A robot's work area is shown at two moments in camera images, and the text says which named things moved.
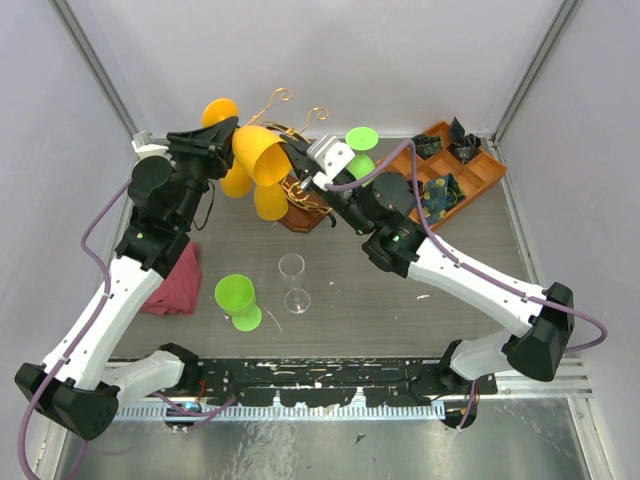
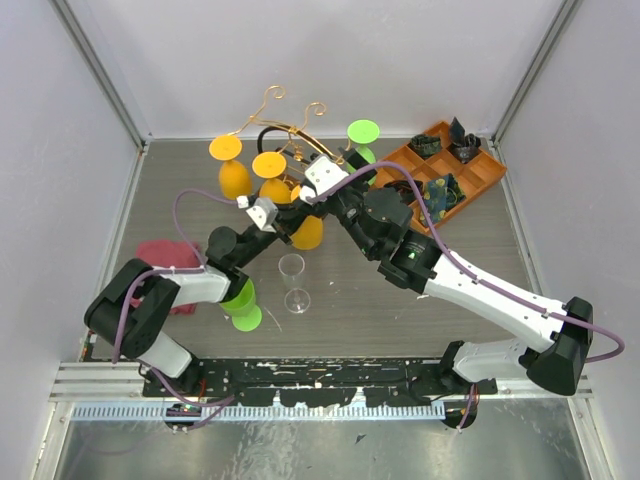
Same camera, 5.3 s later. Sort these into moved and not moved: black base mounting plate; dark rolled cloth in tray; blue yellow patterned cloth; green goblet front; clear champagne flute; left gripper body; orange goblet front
Moved: left gripper body; orange goblet front
Not moved: dark rolled cloth in tray; blue yellow patterned cloth; clear champagne flute; black base mounting plate; green goblet front
